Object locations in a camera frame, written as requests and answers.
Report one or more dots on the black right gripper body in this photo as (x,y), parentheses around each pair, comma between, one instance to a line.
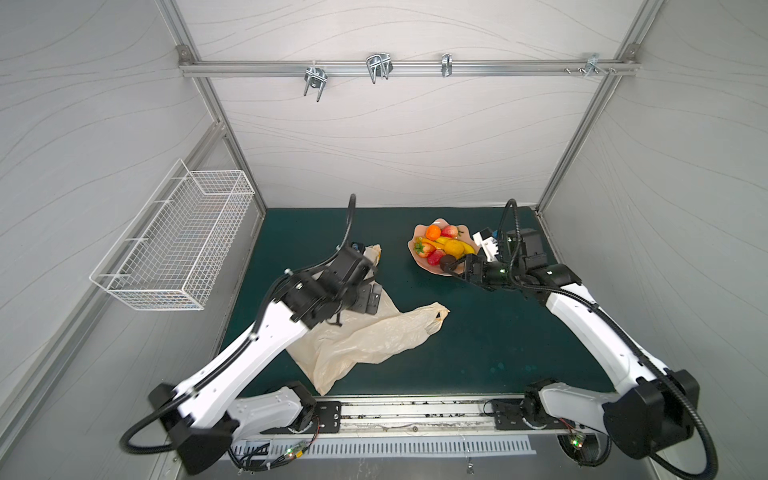
(471,267)

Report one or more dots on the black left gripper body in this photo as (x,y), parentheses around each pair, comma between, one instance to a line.
(360,303)

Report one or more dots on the yellow mango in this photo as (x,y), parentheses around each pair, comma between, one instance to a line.
(454,248)

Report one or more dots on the dark purple plum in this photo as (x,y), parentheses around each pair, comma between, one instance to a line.
(447,263)

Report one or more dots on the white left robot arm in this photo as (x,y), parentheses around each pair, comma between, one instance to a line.
(203,417)

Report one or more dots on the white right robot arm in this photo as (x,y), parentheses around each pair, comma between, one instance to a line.
(651,411)

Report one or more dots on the yellow banana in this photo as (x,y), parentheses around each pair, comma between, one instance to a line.
(438,244)

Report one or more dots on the pink scalloped fruit plate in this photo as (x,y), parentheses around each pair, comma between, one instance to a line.
(419,231)

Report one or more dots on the red peach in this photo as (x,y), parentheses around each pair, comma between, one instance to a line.
(451,231)

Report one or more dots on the green table mat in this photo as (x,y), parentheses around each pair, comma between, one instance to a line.
(490,342)

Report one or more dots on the red strawberry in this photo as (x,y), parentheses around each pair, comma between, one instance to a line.
(423,249)

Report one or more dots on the orange fruit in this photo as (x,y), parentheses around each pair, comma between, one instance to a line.
(433,232)

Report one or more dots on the metal hook clamp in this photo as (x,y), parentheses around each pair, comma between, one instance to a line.
(591,67)
(379,65)
(446,65)
(315,78)

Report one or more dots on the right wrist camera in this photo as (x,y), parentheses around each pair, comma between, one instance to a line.
(487,242)

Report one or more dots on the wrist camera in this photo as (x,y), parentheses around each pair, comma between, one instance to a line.
(359,247)
(487,242)

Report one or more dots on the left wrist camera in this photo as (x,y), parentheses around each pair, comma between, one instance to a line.
(359,247)

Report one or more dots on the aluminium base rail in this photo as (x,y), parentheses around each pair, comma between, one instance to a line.
(422,415)

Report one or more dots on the white slotted cable duct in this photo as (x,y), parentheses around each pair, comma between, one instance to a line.
(461,446)

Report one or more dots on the white wire basket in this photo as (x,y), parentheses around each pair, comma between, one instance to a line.
(169,256)

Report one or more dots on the horizontal aluminium rail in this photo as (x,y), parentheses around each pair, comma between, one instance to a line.
(401,68)

